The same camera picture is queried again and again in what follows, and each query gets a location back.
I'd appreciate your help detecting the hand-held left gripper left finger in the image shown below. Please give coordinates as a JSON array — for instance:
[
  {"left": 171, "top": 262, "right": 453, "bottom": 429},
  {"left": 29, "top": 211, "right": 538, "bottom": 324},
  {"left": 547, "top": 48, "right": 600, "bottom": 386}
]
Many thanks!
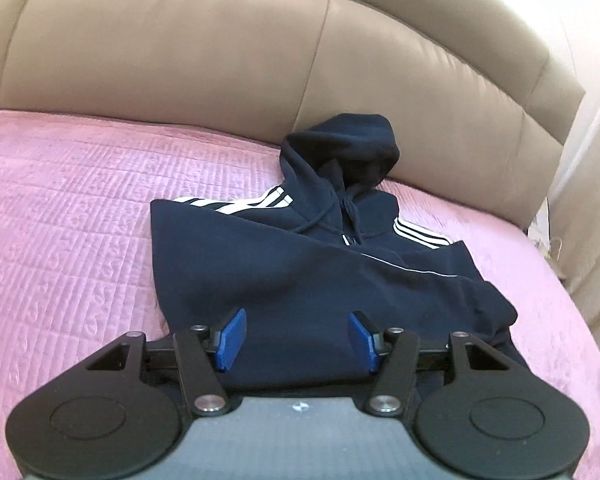
[{"left": 83, "top": 307, "right": 248, "bottom": 417}]

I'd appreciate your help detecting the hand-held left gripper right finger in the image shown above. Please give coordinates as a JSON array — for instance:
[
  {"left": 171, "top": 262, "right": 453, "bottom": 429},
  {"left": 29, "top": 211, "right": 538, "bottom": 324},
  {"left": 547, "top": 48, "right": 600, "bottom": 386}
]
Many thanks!
[{"left": 347, "top": 311, "right": 517, "bottom": 417}]

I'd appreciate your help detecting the navy striped hoodie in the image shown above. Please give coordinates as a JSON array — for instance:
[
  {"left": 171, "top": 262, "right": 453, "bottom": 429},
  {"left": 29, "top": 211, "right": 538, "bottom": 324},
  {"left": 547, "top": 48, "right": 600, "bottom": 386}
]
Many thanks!
[{"left": 150, "top": 114, "right": 528, "bottom": 392}]

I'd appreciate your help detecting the pink quilted bed cover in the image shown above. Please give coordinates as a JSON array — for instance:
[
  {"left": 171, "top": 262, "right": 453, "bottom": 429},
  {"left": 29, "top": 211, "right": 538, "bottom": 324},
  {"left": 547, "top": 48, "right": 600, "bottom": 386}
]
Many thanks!
[{"left": 0, "top": 110, "right": 600, "bottom": 480}]

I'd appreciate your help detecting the white paper tag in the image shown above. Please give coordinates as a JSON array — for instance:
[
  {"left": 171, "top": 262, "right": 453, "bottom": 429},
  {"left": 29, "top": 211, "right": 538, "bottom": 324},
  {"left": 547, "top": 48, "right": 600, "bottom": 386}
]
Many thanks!
[{"left": 527, "top": 199, "right": 552, "bottom": 251}]

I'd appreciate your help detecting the white curtain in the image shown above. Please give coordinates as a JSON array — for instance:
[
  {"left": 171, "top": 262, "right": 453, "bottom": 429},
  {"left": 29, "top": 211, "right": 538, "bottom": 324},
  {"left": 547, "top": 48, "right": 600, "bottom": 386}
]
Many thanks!
[{"left": 545, "top": 0, "right": 600, "bottom": 391}]

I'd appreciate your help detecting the beige leather headboard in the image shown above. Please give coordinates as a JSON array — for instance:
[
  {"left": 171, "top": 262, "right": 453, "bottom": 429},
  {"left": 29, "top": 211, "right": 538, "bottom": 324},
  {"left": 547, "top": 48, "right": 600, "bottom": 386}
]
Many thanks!
[{"left": 0, "top": 0, "right": 587, "bottom": 235}]

